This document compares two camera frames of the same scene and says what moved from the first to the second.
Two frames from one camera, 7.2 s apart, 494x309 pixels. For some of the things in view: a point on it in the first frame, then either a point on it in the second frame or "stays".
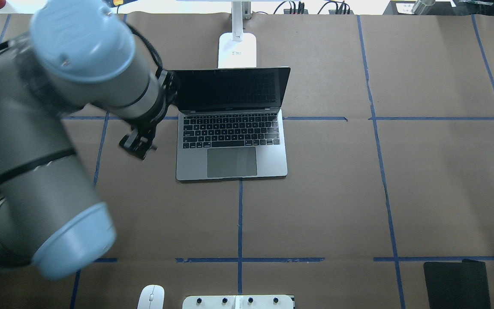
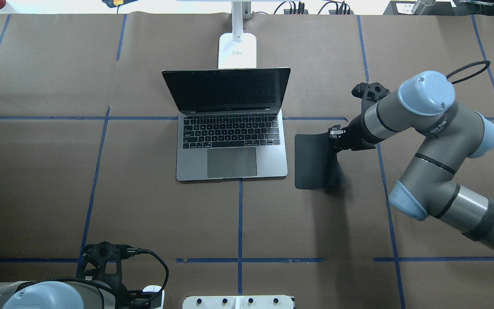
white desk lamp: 236,49 stays
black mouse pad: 457,285 -> 317,164
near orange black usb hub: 333,12 stays
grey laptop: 230,126 stays
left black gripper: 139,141 -> 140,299
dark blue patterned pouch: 113,3 stays
